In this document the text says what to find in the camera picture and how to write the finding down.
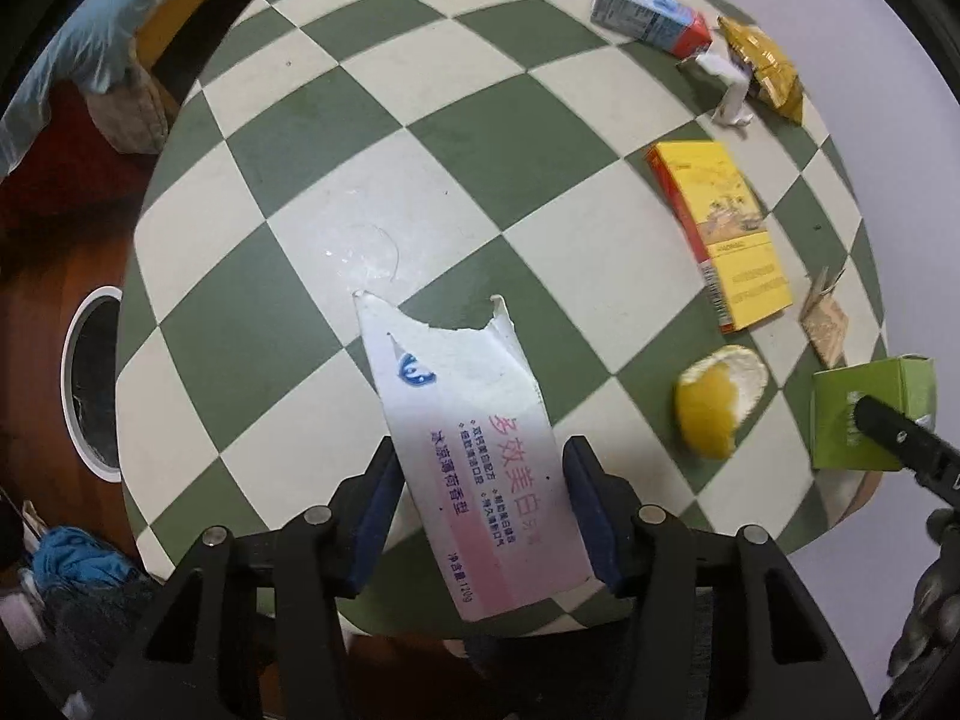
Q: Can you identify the green cardboard box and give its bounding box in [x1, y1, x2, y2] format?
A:
[810, 356, 938, 473]

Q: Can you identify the yellow cigarette box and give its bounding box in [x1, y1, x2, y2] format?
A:
[646, 139, 796, 335]

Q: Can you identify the bed with blue duvet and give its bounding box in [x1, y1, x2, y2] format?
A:
[0, 0, 207, 166]

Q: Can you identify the white crumpled paper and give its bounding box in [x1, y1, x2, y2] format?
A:
[679, 51, 755, 132]

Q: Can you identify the yellow citrus peel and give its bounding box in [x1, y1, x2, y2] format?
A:
[673, 345, 770, 460]

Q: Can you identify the person's right hand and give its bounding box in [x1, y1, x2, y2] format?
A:
[887, 508, 960, 691]

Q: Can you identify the white toothpaste box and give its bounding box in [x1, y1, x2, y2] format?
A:
[352, 289, 601, 623]

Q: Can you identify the green white checkered tablecloth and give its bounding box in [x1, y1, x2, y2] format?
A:
[116, 0, 890, 635]

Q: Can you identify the round metal trash bin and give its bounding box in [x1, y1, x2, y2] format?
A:
[60, 286, 125, 482]

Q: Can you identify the blue red milk carton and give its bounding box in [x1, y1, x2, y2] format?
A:
[589, 0, 713, 61]

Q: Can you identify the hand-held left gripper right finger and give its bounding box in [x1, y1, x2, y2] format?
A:
[562, 435, 875, 720]

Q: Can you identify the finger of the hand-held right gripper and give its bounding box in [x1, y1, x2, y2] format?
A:
[855, 394, 960, 511]

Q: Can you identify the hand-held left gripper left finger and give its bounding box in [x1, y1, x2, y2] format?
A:
[90, 435, 406, 720]

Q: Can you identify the brown paper wrapper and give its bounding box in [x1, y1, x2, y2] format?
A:
[799, 266, 852, 365]

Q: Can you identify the yellow snack wrapper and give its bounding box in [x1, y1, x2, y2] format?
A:
[716, 15, 805, 125]

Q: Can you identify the blue clothes pile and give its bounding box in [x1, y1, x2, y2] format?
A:
[30, 525, 132, 601]

